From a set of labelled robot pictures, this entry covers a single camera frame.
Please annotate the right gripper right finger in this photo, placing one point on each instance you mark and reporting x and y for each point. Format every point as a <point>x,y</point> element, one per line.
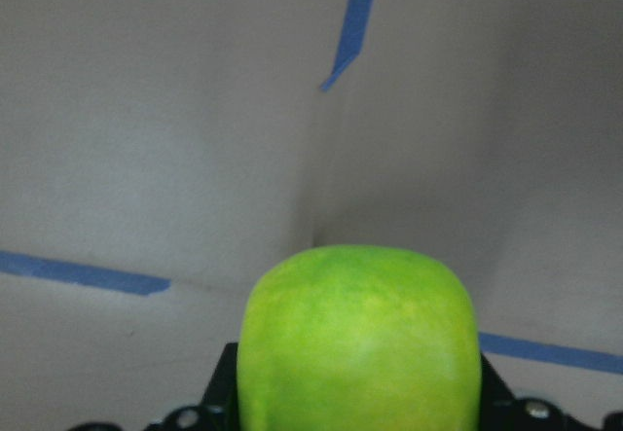
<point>500,409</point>

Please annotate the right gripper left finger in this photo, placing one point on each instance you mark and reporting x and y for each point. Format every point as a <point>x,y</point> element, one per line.
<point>217,410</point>

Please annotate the green apple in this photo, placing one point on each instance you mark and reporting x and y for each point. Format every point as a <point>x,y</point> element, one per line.
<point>356,337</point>

